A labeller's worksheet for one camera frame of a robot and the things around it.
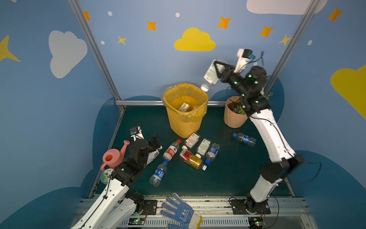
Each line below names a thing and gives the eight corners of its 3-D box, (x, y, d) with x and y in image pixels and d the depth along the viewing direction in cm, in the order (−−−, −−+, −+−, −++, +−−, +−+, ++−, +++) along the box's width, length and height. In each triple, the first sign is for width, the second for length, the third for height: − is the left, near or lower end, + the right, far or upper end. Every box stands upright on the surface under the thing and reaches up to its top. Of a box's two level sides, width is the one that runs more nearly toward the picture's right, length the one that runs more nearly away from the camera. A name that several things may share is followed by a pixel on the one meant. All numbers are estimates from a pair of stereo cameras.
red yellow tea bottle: (178, 159, 92) (178, 156, 89) (183, 151, 95) (183, 148, 92) (203, 174, 86) (204, 172, 82) (208, 165, 89) (209, 163, 86)
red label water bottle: (162, 158, 92) (162, 155, 88) (176, 141, 101) (176, 137, 97) (169, 162, 90) (169, 159, 87) (182, 144, 99) (182, 140, 96)
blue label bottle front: (149, 184, 82) (148, 182, 79) (161, 160, 92) (161, 157, 89) (158, 188, 81) (157, 186, 78) (169, 163, 91) (169, 160, 88)
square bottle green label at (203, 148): (192, 155, 94) (193, 154, 92) (202, 138, 103) (202, 136, 101) (202, 161, 92) (203, 159, 90) (211, 142, 101) (212, 141, 99)
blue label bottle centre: (202, 161, 91) (202, 159, 88) (212, 144, 100) (212, 141, 97) (211, 166, 89) (212, 164, 86) (220, 148, 98) (221, 145, 95)
